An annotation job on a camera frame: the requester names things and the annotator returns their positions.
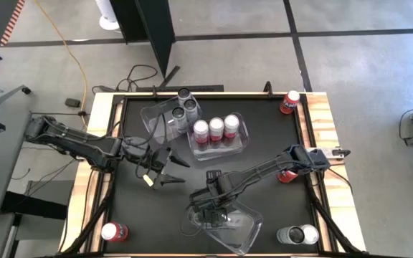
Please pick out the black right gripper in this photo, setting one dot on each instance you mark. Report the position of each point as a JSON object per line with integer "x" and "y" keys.
{"x": 212, "y": 216}

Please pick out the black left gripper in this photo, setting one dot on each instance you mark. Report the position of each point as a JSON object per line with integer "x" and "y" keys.
{"x": 158, "y": 163}

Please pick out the white red sparkling water can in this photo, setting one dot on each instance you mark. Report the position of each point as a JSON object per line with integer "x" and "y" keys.
{"x": 201, "y": 130}
{"x": 216, "y": 128}
{"x": 231, "y": 125}

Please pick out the clear plastic bin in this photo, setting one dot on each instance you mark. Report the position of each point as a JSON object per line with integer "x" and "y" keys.
{"x": 242, "y": 229}
{"x": 154, "y": 120}
{"x": 224, "y": 150}

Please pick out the white Celsius energy drink can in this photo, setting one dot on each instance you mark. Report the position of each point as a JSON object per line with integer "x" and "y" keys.
{"x": 285, "y": 237}
{"x": 179, "y": 114}
{"x": 184, "y": 94}
{"x": 191, "y": 105}

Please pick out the red Fanta strawberry can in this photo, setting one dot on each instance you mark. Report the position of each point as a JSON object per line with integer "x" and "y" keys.
{"x": 286, "y": 177}
{"x": 115, "y": 232}
{"x": 289, "y": 103}

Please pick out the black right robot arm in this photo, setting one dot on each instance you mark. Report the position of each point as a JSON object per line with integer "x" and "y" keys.
{"x": 256, "y": 171}

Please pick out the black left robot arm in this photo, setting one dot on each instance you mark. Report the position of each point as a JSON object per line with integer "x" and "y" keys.
{"x": 84, "y": 147}

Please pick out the white-topped soda can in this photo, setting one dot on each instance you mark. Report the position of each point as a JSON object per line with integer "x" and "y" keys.
{"x": 311, "y": 234}

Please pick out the yellow tag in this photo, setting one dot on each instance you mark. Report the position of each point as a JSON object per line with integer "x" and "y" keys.
{"x": 149, "y": 180}

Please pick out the black table clamp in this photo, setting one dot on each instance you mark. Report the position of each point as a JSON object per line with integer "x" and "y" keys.
{"x": 268, "y": 89}
{"x": 154, "y": 92}

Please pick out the long black floor bar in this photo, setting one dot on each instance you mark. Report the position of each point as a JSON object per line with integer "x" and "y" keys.
{"x": 199, "y": 88}

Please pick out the black power adapter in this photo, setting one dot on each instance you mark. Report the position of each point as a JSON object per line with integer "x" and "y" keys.
{"x": 72, "y": 102}

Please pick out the black partition panel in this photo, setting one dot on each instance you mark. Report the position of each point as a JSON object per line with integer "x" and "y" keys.
{"x": 149, "y": 28}

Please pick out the silver black clamp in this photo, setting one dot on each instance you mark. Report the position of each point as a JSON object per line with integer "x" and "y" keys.
{"x": 341, "y": 153}

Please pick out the grey desk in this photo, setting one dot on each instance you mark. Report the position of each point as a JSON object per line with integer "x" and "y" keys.
{"x": 2, "y": 161}

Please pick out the wood and black table frame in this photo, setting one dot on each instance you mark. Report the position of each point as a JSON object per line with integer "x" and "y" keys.
{"x": 321, "y": 107}

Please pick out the white pedestal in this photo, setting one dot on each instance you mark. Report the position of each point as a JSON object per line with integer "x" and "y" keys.
{"x": 106, "y": 14}

